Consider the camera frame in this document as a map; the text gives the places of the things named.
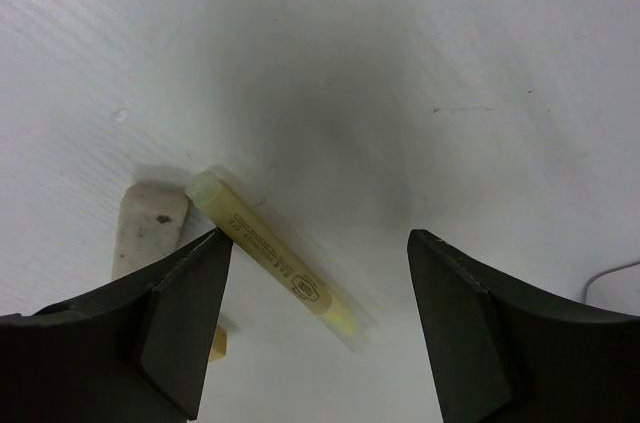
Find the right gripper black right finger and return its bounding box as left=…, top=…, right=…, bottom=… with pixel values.
left=407, top=229, right=639, bottom=422

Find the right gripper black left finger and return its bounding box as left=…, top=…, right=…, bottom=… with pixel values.
left=1, top=230, right=232, bottom=422

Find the yellow highlighter pen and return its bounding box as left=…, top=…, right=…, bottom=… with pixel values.
left=186, top=173, right=360, bottom=339

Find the small tan eraser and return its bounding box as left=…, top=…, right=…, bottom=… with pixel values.
left=208, top=325, right=228, bottom=362

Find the white worn eraser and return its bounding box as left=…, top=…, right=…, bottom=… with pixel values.
left=111, top=183, right=189, bottom=280

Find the white thin cable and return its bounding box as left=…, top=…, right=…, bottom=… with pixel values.
left=579, top=260, right=640, bottom=301

